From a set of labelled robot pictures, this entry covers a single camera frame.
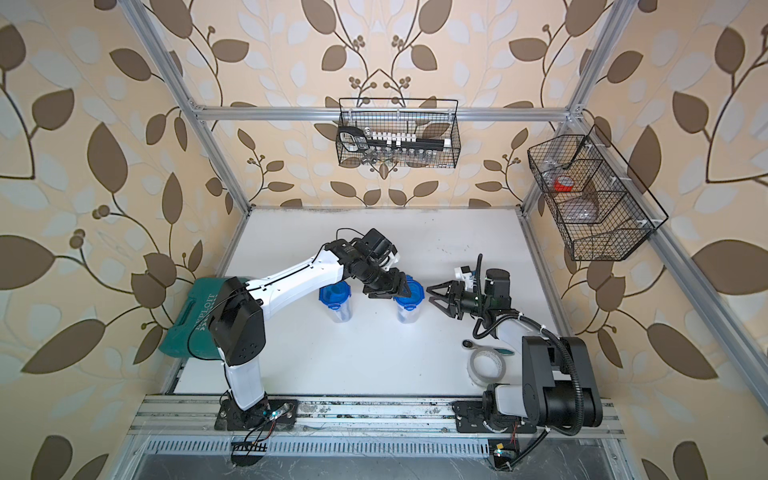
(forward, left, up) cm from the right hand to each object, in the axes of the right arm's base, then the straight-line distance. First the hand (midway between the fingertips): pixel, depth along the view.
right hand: (429, 295), depth 83 cm
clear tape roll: (-16, -15, -13) cm, 26 cm away
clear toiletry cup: (-1, +25, -7) cm, 26 cm away
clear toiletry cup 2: (-2, +6, -8) cm, 10 cm away
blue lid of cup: (-1, +3, +2) cm, 4 cm away
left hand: (0, +8, +3) cm, 8 cm away
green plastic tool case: (-6, +68, -8) cm, 69 cm away
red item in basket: (+21, -38, +21) cm, 48 cm away
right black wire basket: (+11, -43, +21) cm, 49 cm away
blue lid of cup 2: (0, +26, +2) cm, 26 cm away
